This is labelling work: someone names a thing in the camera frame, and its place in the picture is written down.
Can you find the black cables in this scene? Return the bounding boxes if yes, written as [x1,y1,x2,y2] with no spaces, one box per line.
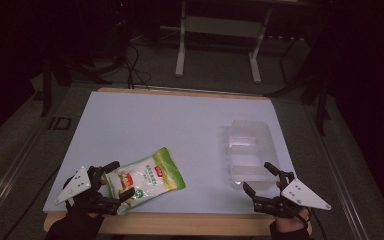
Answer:
[123,43,153,90]

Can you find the white metal table frame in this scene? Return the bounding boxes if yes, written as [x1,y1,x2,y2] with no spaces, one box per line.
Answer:
[159,0,274,85]

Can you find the white sheet table cover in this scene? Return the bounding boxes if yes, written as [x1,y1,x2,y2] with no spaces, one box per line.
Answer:
[43,91,297,215]

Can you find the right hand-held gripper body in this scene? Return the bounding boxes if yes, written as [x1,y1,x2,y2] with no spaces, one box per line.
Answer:
[253,171,332,219]

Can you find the clear plastic container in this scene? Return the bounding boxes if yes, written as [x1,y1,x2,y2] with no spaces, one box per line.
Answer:
[221,119,280,191]

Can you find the black metal stand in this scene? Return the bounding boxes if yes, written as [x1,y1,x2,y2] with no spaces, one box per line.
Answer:
[265,36,333,136]
[39,56,114,118]

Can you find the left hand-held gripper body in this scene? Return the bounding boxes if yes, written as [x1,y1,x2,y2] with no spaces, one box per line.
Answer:
[53,165,121,216]

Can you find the person's right hand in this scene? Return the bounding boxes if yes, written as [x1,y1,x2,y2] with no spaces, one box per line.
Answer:
[269,181,313,240]

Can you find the green and white snack bag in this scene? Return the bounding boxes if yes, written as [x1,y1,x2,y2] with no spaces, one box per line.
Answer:
[103,146,187,216]

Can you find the person's left hand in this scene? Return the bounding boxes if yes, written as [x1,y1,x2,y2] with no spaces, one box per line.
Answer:
[45,198,105,240]

